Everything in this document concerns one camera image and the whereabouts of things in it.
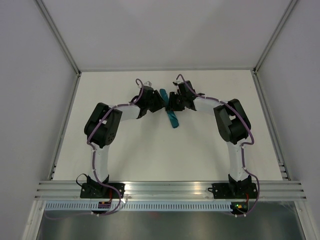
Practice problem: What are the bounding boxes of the aluminium frame rail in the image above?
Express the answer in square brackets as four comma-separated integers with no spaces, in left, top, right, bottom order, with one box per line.
[33,180,307,202]

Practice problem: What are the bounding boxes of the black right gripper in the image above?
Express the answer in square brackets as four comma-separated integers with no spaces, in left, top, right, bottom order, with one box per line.
[166,92,186,112]

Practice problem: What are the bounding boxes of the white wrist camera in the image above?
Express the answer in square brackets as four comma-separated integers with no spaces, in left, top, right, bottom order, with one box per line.
[143,81,152,88]
[172,79,183,89]

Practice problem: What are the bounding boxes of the teal cloth napkin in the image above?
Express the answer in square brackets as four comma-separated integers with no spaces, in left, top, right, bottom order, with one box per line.
[159,88,179,129]

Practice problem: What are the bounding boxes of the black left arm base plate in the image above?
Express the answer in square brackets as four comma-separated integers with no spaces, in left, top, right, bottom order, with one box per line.
[80,181,125,199]

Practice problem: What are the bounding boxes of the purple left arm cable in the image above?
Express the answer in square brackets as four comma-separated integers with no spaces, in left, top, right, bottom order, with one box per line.
[44,78,151,221]

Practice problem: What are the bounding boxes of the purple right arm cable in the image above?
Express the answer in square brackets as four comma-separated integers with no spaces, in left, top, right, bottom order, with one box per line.
[176,73,261,218]

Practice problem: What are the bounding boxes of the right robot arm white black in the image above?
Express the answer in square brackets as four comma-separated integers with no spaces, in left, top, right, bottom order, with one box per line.
[167,80,259,199]

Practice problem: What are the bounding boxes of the white slotted cable duct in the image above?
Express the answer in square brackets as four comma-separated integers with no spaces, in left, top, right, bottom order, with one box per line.
[45,200,232,212]

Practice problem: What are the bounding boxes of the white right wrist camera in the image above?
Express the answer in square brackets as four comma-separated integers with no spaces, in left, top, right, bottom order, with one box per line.
[172,79,183,89]

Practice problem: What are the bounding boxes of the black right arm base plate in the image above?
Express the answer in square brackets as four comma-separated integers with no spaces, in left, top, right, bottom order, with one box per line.
[207,182,258,200]

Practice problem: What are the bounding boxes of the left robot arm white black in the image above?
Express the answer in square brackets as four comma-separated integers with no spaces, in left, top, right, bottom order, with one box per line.
[84,85,165,198]

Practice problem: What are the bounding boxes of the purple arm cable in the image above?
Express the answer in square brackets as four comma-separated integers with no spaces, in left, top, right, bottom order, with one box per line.
[44,78,151,221]
[176,73,261,218]

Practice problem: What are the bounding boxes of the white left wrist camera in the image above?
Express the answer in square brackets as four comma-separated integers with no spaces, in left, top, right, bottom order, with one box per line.
[143,81,152,88]

